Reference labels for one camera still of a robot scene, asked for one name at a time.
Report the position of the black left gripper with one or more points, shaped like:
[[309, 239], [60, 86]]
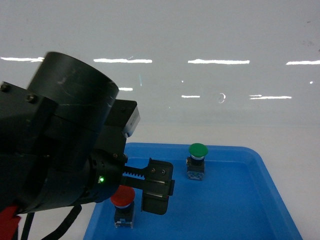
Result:
[[111, 170]]

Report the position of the red mushroom push button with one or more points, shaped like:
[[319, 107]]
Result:
[[123, 201]]

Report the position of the red cloth on arm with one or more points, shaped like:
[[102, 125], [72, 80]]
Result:
[[9, 223]]

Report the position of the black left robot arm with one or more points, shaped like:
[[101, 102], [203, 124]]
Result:
[[63, 138]]

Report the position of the green mushroom push button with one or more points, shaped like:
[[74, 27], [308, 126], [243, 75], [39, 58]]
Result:
[[195, 162]]

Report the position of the blue plastic tray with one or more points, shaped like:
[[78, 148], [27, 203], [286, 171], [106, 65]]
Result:
[[236, 200]]

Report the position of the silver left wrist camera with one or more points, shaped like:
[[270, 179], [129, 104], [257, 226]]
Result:
[[131, 121]]

